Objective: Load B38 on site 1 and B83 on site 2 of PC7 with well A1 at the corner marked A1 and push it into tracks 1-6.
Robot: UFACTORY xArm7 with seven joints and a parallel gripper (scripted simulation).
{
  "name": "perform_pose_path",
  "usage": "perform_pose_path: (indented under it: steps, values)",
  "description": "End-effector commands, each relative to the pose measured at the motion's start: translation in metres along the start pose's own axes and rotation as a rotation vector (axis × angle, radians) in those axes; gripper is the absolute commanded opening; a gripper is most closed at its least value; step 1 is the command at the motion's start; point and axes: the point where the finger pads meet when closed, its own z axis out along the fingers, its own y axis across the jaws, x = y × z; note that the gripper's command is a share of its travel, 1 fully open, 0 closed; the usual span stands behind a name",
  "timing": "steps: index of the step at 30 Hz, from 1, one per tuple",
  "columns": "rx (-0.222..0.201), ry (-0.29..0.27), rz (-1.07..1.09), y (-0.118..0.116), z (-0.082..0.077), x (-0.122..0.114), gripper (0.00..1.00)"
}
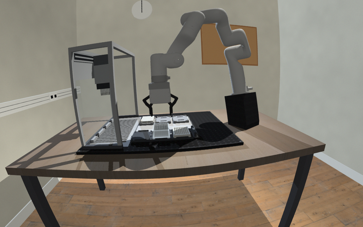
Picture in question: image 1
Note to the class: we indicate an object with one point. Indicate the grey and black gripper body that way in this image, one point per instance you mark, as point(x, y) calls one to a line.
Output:
point(159, 96)

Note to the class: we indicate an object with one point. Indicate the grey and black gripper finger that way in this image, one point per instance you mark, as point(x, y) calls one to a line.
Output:
point(173, 103)
point(148, 105)

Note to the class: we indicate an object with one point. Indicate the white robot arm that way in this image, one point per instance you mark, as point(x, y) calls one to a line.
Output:
point(192, 23)

